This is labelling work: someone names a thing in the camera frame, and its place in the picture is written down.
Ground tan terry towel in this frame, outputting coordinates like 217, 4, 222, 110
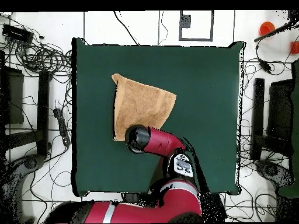
111, 73, 178, 142

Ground dark flat panel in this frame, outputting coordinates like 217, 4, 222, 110
267, 79, 295, 141
0, 66, 25, 125

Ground dark green table cloth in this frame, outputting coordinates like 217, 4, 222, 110
71, 37, 246, 197

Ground black power strip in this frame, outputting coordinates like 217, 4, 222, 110
53, 108, 71, 147

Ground black stand bar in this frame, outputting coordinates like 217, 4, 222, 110
251, 78, 265, 160
36, 71, 53, 156

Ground black power adapter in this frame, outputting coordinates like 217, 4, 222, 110
258, 58, 273, 74

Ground hanging green cloth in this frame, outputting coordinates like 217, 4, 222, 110
277, 61, 299, 199

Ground orange cup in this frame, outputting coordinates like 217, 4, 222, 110
258, 21, 276, 37

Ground black rod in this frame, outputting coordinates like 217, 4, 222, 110
253, 20, 299, 43

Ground black electronics box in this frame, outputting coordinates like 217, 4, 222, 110
2, 24, 34, 44

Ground grey square floor frame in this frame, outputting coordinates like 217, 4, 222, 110
179, 10, 214, 42

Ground tangled black cable bundle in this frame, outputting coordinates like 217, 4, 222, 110
13, 41, 73, 78

